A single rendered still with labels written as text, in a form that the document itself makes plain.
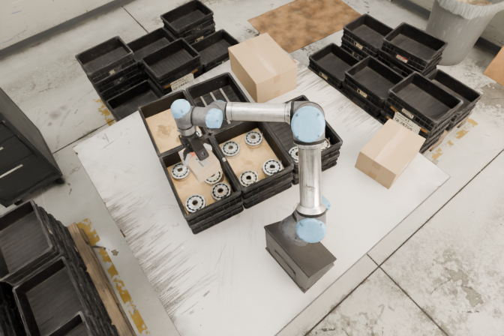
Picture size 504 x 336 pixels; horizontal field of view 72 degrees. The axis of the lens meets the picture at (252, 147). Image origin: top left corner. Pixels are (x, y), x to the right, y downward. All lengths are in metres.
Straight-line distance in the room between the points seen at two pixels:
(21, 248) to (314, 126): 1.91
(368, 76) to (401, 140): 1.10
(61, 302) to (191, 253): 0.87
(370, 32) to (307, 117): 2.32
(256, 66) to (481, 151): 1.99
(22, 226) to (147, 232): 0.91
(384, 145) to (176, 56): 1.89
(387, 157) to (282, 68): 0.84
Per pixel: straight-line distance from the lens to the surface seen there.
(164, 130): 2.14
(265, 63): 2.31
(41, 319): 2.45
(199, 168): 1.57
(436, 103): 2.85
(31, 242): 2.52
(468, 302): 2.77
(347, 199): 1.98
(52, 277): 2.50
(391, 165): 1.95
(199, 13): 3.55
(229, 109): 1.44
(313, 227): 1.39
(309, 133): 1.24
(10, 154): 2.91
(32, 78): 4.36
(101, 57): 3.37
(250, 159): 1.92
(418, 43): 3.28
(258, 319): 1.76
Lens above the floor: 2.44
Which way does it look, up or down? 55 degrees down
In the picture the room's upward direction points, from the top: 6 degrees counter-clockwise
